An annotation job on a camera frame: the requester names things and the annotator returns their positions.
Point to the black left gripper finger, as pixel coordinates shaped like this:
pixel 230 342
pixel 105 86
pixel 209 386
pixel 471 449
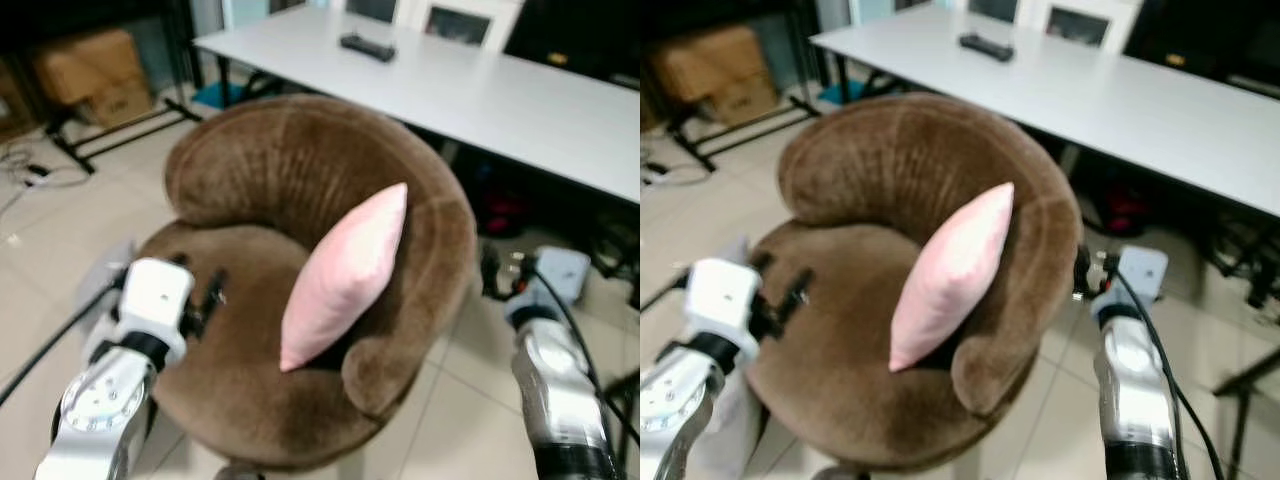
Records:
pixel 216 288
pixel 797 287

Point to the pink pillow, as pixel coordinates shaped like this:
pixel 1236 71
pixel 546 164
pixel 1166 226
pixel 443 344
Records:
pixel 955 275
pixel 345 275

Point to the brown plush round sofa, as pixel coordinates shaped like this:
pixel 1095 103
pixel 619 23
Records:
pixel 850 300
pixel 250 300

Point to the red object under table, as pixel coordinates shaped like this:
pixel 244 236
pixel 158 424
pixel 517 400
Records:
pixel 503 210
pixel 1125 210

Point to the black metal stand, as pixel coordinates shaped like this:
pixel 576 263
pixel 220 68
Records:
pixel 622 392
pixel 1245 385

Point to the long white table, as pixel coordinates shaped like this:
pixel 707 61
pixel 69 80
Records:
pixel 1100 95
pixel 480 95

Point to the teal flat object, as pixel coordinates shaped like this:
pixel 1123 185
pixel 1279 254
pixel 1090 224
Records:
pixel 836 93
pixel 216 96

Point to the brown cardboard box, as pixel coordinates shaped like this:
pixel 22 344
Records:
pixel 715 70
pixel 95 75

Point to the black remote control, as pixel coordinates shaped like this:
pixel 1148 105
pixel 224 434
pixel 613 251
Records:
pixel 367 47
pixel 986 46

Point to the white chair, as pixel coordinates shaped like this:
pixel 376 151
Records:
pixel 1070 20
pixel 450 22

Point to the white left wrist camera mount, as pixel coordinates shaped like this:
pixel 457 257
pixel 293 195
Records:
pixel 722 298
pixel 155 298

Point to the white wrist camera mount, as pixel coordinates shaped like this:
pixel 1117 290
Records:
pixel 722 298
pixel 155 298
pixel 1140 270
pixel 560 272

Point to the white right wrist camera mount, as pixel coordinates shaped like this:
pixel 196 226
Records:
pixel 1140 270
pixel 560 272

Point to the black metal rack frame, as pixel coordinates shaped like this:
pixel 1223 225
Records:
pixel 120 125
pixel 745 122

